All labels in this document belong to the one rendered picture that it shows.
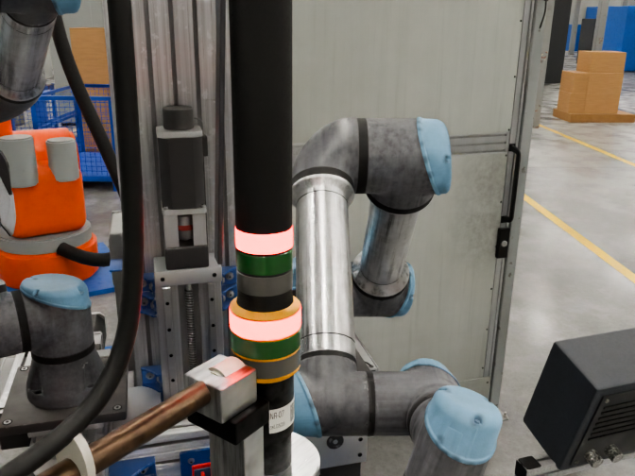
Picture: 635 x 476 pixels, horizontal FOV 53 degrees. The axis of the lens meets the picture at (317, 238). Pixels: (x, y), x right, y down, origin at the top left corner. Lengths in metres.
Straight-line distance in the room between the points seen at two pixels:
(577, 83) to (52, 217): 10.15
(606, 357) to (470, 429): 0.48
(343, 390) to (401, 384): 0.07
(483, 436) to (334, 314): 0.24
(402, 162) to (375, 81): 1.42
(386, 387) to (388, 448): 2.14
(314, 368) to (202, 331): 0.66
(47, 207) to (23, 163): 0.33
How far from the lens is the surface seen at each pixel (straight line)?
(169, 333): 1.38
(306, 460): 0.45
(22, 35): 1.05
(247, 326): 0.38
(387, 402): 0.76
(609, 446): 1.19
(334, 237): 0.85
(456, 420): 0.67
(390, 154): 0.94
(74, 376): 1.31
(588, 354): 1.10
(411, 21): 2.39
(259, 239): 0.36
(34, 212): 4.42
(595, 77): 12.86
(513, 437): 3.07
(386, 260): 1.17
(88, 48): 8.60
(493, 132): 2.62
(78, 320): 1.27
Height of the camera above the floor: 1.74
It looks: 19 degrees down
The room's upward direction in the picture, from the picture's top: 1 degrees clockwise
